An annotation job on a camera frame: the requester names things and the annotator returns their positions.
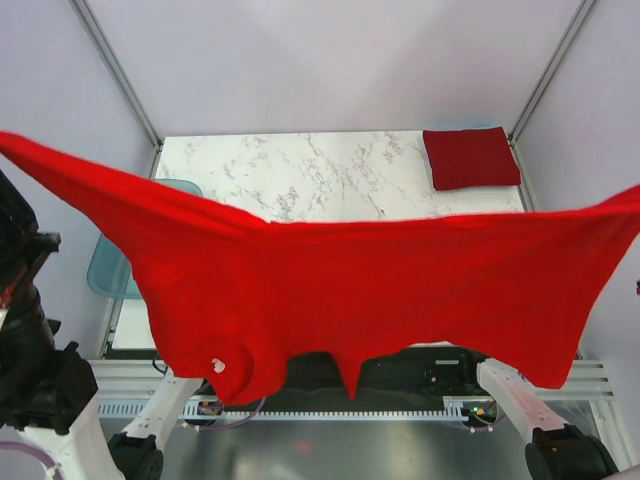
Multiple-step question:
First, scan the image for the bright red t shirt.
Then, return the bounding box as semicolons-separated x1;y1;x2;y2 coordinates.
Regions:
1;132;639;405

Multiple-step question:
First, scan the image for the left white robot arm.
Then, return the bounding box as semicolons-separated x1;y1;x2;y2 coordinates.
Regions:
1;178;202;479

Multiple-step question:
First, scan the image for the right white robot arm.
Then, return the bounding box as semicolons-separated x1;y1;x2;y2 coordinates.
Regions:
475;270;639;479

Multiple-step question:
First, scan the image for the folded dark red t shirt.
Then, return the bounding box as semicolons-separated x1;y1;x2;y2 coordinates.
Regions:
422;127;521;191

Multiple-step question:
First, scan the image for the translucent blue plastic bin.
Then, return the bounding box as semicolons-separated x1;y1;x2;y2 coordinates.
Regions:
87;178;204;301

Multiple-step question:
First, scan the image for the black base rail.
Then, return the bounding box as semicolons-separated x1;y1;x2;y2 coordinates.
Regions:
102;344;581;414

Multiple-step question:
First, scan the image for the white slotted cable duct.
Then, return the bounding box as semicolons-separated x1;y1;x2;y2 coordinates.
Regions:
97;397;501;421

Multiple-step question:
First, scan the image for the left aluminium frame post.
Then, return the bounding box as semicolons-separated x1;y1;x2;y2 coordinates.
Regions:
68;0;163;152

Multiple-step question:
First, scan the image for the aluminium frame post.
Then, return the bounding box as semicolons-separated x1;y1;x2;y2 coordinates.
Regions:
507;0;599;146
68;0;163;152

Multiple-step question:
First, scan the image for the right aluminium frame post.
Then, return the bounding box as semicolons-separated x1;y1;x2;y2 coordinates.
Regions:
507;0;599;146

